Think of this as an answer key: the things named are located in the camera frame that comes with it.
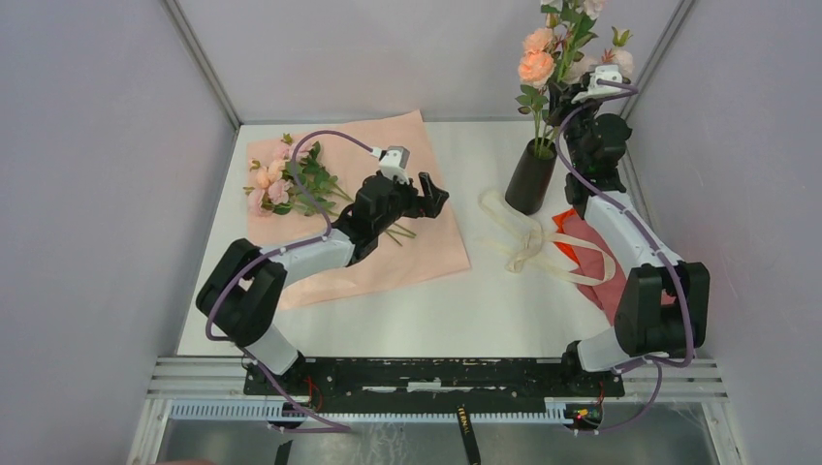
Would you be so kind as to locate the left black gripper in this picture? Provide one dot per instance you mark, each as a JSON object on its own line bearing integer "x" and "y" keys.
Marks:
{"x": 433, "y": 199}

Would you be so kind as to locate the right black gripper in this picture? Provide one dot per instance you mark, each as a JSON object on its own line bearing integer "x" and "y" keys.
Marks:
{"x": 561, "y": 101}

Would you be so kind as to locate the pink paper bouquet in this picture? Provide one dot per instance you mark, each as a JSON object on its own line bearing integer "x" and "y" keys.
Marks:
{"x": 416, "y": 251}

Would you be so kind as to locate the white rose stem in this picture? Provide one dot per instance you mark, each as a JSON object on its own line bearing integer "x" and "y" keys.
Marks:
{"x": 568, "y": 28}

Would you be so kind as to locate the cream printed ribbon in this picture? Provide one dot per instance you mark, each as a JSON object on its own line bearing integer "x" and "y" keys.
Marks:
{"x": 530, "y": 237}

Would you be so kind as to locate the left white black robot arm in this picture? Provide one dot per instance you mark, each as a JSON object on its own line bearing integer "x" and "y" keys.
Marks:
{"x": 242, "y": 292}

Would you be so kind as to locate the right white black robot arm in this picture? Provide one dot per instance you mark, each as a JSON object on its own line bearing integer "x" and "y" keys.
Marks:
{"x": 662, "y": 312}

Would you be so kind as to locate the black cylindrical vase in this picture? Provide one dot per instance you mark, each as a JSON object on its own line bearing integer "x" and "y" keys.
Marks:
{"x": 531, "y": 178}

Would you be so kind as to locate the peach white artificial roses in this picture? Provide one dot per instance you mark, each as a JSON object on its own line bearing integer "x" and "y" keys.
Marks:
{"x": 534, "y": 65}

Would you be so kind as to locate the orange paper piece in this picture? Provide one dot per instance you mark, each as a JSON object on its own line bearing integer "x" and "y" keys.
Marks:
{"x": 569, "y": 223}

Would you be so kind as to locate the peach pink rose stems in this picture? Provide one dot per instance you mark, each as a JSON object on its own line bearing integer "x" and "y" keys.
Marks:
{"x": 292, "y": 191}

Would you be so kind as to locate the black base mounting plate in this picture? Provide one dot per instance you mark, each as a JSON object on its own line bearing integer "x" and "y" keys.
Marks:
{"x": 519, "y": 385}

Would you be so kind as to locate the pink crumpled cloth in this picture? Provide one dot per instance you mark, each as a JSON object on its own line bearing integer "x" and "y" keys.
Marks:
{"x": 605, "y": 296}

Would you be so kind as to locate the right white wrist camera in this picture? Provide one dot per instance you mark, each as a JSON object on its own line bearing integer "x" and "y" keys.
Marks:
{"x": 603, "y": 81}

